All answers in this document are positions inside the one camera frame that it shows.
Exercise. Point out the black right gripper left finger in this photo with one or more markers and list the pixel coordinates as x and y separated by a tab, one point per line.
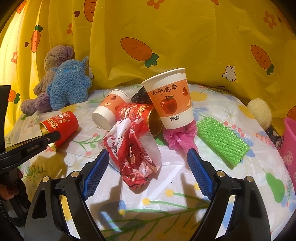
46	221

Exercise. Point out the pink plastic bucket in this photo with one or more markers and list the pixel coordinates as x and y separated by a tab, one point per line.
287	147

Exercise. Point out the red gold paper cup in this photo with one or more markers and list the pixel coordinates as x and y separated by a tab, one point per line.
140	110
65	123

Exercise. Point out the red white plastic bag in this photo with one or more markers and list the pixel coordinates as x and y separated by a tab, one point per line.
133	150

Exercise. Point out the operator hand with dark sleeve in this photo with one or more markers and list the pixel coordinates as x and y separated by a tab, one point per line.
8	192

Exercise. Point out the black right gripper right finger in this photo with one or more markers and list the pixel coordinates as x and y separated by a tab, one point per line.
236	210

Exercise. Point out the floral plastic bed cover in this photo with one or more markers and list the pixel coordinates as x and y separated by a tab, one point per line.
171	205

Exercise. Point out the yellow carrot print curtain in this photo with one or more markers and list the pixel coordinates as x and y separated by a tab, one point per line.
246	48

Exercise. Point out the green foam net sleeve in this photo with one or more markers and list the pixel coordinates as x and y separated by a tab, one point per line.
222	140

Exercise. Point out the large orange apple paper cup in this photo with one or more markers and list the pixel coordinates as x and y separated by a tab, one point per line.
170	95

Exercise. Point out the cream round plush toy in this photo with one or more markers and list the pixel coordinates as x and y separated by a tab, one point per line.
261	112

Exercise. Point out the pink plastic bag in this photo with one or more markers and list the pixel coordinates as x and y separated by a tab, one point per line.
181	139

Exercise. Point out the small orange white paper cup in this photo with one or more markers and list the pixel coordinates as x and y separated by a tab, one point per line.
104	115

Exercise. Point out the purple teddy bear plush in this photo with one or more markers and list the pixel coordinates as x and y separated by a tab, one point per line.
54	58

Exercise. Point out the black plastic bag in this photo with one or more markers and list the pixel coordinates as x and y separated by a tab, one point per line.
141	97

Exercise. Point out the blue fuzzy monster plush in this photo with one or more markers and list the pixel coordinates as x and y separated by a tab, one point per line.
70	84

